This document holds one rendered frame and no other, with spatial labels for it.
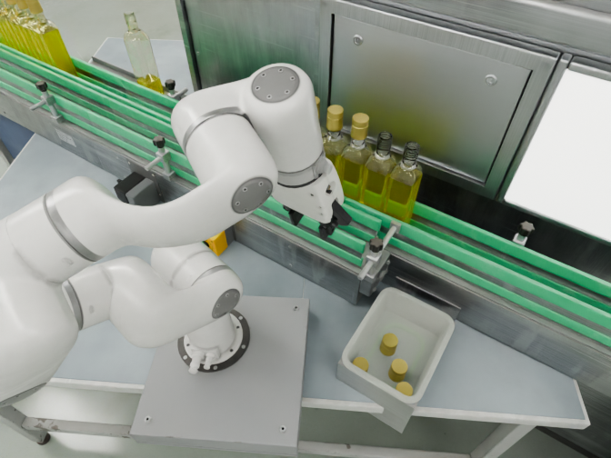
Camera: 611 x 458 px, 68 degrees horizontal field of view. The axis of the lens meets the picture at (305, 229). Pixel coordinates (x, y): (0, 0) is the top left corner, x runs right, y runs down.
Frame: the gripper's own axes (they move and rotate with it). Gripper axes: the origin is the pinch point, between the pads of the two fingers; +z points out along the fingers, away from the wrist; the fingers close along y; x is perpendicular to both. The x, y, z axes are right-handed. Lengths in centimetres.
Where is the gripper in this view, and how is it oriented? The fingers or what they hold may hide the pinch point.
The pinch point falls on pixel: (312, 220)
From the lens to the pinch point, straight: 70.2
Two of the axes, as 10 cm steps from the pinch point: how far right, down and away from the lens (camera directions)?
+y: -8.4, -4.1, 3.6
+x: -5.3, 7.8, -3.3
